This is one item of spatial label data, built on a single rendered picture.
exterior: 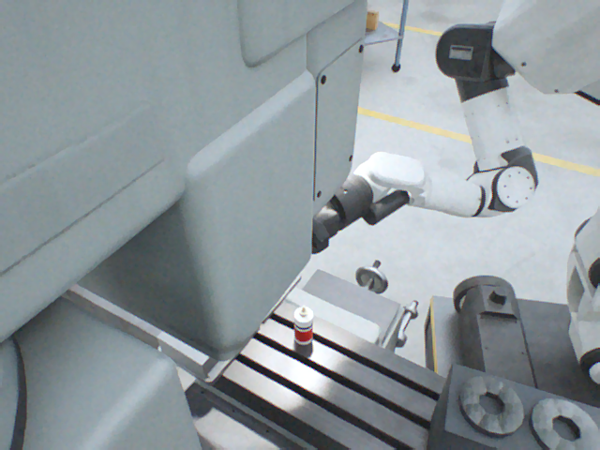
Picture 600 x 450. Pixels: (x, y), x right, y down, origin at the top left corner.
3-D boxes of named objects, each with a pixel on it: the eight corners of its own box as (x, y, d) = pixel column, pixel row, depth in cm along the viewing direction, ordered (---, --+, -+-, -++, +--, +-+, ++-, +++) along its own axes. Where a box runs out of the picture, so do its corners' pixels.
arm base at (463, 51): (477, 84, 104) (471, 29, 101) (539, 69, 94) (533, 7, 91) (438, 93, 94) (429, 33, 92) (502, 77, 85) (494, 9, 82)
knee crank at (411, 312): (407, 300, 168) (410, 290, 164) (423, 307, 166) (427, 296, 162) (383, 346, 154) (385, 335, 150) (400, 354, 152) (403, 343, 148)
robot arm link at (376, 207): (337, 168, 83) (381, 144, 88) (319, 200, 92) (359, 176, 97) (378, 217, 80) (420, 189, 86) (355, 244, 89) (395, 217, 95)
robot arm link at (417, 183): (369, 147, 85) (436, 160, 88) (352, 174, 93) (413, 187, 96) (370, 176, 82) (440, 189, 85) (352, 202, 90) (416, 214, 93)
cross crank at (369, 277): (359, 276, 164) (362, 252, 156) (390, 290, 160) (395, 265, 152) (338, 307, 154) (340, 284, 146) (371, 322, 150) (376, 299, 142)
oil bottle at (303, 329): (300, 326, 105) (300, 295, 98) (315, 334, 104) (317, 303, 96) (291, 339, 103) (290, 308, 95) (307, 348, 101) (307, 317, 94)
